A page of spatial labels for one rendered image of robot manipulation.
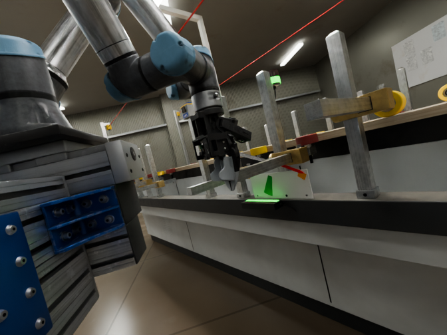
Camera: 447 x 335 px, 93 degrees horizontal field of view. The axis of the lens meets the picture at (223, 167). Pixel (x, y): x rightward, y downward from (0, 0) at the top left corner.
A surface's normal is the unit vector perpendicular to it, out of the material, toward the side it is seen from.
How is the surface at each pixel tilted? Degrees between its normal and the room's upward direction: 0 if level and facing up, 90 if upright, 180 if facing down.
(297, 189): 90
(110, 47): 117
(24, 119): 72
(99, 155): 90
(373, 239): 90
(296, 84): 90
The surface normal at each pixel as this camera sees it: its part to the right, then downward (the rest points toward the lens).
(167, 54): -0.32, 0.12
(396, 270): -0.75, 0.22
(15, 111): 0.29, -0.33
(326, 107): 0.62, -0.11
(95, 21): 0.25, 0.46
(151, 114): 0.14, 0.02
